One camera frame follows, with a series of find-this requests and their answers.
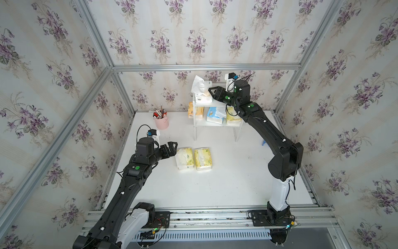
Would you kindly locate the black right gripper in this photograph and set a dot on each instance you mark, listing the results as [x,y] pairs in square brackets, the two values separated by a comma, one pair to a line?
[217,90]

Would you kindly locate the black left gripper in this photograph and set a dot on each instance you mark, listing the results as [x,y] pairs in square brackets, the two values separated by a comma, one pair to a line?
[166,154]

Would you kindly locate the white tissue box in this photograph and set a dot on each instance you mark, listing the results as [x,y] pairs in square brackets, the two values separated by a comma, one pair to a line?
[200,90]

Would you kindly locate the yellow green tissue pack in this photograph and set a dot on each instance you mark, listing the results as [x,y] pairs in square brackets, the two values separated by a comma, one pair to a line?
[185,158]

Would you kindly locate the blue tissue pack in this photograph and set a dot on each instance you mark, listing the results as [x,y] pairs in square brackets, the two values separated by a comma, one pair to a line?
[216,115]

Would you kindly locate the orange tissue pack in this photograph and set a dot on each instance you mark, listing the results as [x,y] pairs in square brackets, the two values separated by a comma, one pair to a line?
[197,112]

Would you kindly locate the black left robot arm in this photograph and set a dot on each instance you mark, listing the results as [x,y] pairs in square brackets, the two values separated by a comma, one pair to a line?
[124,199]

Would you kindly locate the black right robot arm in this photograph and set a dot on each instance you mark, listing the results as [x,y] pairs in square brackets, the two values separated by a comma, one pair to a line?
[287,157]

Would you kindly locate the yellow tissue pack lower shelf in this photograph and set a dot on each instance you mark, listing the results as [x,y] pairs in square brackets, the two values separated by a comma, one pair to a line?
[232,117]

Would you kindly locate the white two-tier shelf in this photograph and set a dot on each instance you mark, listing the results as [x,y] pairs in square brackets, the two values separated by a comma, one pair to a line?
[206,113]

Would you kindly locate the pink pen cup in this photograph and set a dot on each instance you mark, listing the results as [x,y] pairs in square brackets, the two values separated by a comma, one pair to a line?
[162,123]

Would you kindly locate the red pens in cup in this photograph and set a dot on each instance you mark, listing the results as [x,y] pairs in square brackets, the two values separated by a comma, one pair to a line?
[158,111]

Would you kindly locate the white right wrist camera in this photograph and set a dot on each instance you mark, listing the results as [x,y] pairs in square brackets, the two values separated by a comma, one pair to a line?
[230,78]

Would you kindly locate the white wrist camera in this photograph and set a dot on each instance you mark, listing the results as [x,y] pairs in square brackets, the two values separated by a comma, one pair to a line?
[154,134]
[230,78]

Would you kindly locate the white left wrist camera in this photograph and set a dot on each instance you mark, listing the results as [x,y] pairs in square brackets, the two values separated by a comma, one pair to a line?
[154,134]

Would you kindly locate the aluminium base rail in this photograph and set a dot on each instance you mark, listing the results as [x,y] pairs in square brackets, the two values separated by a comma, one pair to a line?
[147,225]

